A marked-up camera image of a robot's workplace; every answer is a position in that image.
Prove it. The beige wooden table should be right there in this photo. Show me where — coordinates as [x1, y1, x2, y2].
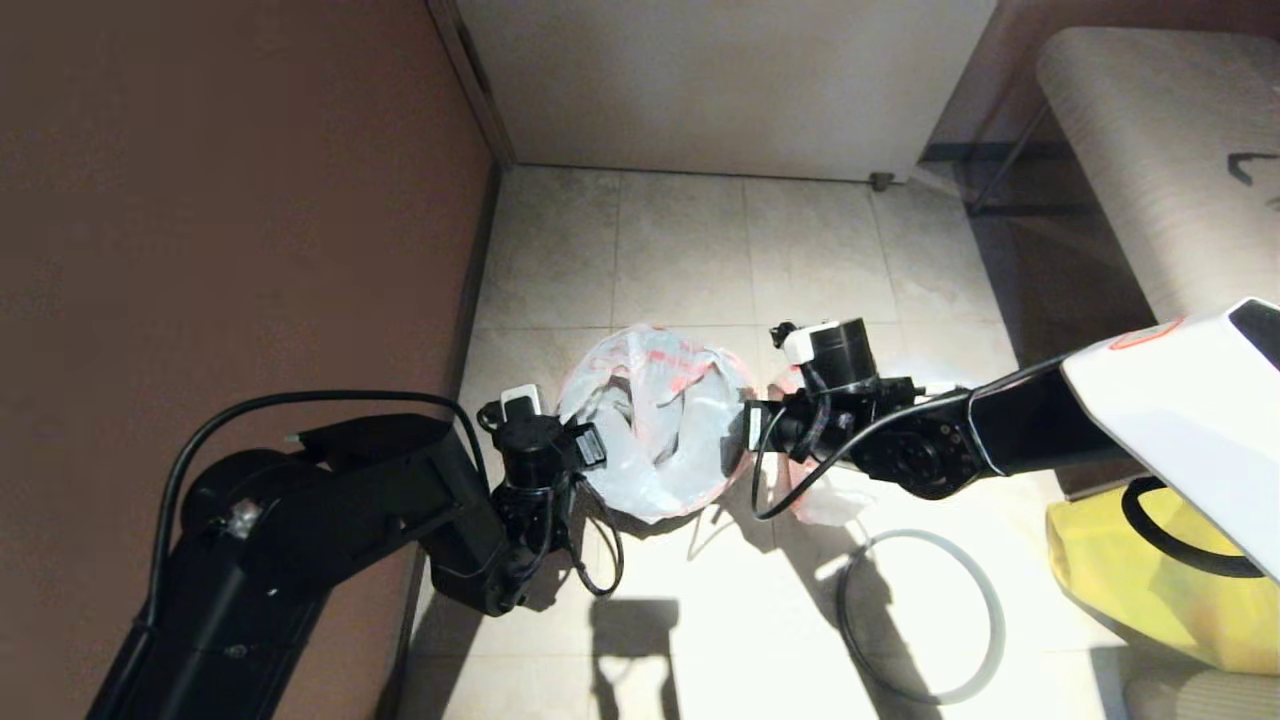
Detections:
[1035, 27, 1280, 326]

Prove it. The white cabinet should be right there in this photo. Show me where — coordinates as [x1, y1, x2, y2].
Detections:
[455, 0, 1001, 184]

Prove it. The white plastic bag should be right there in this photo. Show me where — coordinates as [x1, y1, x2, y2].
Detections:
[768, 365, 881, 528]

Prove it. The yellow plastic bag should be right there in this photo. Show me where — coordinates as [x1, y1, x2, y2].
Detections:
[1045, 485, 1280, 676]

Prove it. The grey bin rim ring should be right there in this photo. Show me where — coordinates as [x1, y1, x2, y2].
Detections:
[838, 530, 1006, 706]

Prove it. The grey metal furniture frame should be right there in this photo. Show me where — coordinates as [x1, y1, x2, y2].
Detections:
[918, 100, 1101, 219]

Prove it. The clear plastic bag red print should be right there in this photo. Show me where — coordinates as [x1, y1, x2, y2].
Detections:
[558, 323, 761, 523]

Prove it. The black round trash bin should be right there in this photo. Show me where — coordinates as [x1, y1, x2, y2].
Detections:
[600, 505, 721, 541]

